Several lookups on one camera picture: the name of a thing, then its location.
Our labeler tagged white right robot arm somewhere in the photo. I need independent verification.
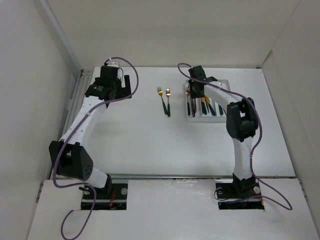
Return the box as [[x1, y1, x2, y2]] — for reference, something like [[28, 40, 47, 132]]
[[188, 65, 258, 201]]

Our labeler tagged rose gold fork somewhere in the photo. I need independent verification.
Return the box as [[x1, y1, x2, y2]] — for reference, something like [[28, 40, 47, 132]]
[[190, 97, 197, 118]]

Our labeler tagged gold fork green handle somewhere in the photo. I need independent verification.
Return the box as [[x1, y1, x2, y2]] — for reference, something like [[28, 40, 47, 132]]
[[185, 87, 191, 116], [157, 86, 168, 115], [165, 88, 171, 117]]

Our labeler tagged gold spoon green handle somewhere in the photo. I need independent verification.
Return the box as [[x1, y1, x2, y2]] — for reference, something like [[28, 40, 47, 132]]
[[218, 105, 224, 116]]

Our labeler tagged aluminium rail frame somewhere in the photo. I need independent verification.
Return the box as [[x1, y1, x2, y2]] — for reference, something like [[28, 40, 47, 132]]
[[57, 68, 94, 140]]

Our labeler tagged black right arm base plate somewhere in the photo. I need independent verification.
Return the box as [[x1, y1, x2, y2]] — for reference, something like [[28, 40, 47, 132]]
[[214, 180, 265, 210]]

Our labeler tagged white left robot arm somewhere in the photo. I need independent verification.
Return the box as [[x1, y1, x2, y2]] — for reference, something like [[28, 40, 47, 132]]
[[49, 62, 131, 199]]

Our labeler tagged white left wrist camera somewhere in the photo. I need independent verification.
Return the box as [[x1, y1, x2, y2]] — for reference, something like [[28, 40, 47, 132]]
[[104, 59, 121, 68]]

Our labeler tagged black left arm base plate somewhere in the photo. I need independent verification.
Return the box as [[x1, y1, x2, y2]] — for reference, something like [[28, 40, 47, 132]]
[[78, 179, 129, 211]]

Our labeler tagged white three-compartment cutlery tray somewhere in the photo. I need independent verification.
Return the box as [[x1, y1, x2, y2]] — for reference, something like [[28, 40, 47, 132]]
[[184, 93, 227, 123]]

